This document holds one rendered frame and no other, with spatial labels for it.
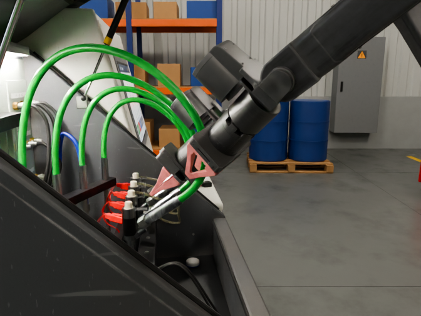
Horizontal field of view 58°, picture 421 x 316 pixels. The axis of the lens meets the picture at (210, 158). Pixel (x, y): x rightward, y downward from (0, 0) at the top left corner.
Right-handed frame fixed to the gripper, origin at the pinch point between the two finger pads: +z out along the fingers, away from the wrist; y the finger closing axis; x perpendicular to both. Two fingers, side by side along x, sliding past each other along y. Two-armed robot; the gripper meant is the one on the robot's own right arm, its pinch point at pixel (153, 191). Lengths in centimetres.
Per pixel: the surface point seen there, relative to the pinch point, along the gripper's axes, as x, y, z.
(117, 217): 0.6, 1.4, 9.7
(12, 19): 34.0, 24.1, -16.8
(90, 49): 9.2, 25.3, -13.8
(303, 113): -482, -78, -40
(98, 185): -14.9, 10.5, 16.2
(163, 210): 11.2, -3.3, -3.5
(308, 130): -480, -101, -29
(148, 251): -3.8, -9.1, 12.7
